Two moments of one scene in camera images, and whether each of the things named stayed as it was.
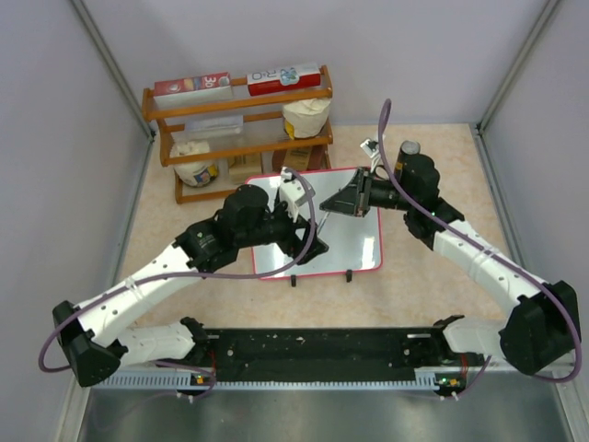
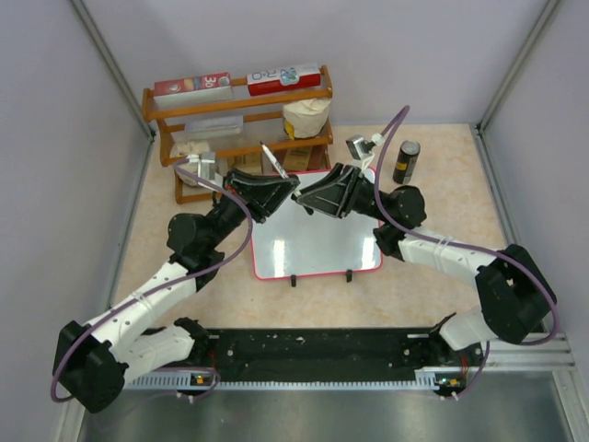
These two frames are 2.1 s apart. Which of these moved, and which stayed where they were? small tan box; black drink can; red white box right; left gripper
Moved: left gripper
Stayed: black drink can; small tan box; red white box right
